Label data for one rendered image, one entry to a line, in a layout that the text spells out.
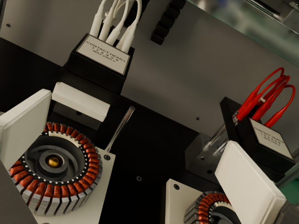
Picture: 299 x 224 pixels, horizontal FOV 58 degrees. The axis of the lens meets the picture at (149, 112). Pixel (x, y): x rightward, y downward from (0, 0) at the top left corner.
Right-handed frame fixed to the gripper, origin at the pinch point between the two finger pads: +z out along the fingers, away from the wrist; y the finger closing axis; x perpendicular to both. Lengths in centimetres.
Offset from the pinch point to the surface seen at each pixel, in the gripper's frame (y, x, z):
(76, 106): -6.1, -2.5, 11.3
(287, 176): 36.1, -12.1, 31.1
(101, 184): -1.1, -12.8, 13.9
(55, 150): -7.4, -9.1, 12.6
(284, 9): 15.9, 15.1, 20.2
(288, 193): 41, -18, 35
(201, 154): 13.8, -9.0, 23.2
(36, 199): -6.9, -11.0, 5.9
